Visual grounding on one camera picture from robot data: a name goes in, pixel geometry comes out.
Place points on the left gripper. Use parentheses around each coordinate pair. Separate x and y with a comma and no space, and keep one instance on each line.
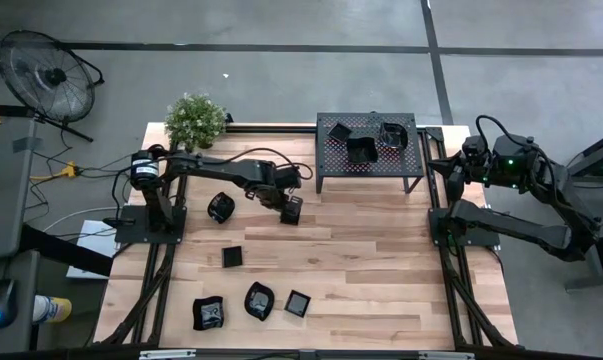
(268,190)

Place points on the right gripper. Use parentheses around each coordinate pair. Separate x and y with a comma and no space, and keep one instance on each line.
(477,172)

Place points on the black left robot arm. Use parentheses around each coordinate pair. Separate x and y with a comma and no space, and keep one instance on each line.
(221,171)

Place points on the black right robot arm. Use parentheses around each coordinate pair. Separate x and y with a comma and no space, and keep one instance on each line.
(511,227)

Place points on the black perforated metal shelf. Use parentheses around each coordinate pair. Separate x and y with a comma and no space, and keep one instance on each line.
(406,162)

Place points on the green potted plant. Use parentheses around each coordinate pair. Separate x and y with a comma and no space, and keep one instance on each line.
(196,122)

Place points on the grey equipment stand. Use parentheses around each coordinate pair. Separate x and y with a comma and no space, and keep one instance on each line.
(593,281)

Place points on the yellow power plug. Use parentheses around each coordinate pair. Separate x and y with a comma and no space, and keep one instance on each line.
(70,170)

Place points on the black desk bar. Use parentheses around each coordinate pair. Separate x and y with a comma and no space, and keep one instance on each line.
(71,255)

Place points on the yellow and white can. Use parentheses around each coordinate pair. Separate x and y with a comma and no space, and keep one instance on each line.
(53,310)

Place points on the black floor fan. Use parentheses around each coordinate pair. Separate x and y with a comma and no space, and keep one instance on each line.
(46,75)

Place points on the grey side desk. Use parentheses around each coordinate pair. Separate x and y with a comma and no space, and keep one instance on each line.
(6,210)

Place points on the black computer mouse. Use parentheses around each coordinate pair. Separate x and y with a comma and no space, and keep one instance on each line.
(2,300)

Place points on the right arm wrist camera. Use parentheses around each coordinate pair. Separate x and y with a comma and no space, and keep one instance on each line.
(473,147)

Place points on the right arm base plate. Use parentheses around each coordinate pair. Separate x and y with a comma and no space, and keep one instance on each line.
(473,242)

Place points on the black aluminium table frame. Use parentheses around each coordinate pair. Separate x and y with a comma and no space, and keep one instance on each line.
(261,129)

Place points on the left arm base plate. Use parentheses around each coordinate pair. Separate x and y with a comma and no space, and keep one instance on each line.
(173,236)

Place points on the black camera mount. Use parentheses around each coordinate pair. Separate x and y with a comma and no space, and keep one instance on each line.
(308,355)

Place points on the silver metal bracket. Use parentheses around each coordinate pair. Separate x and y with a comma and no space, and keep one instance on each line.
(446,355)
(166,354)

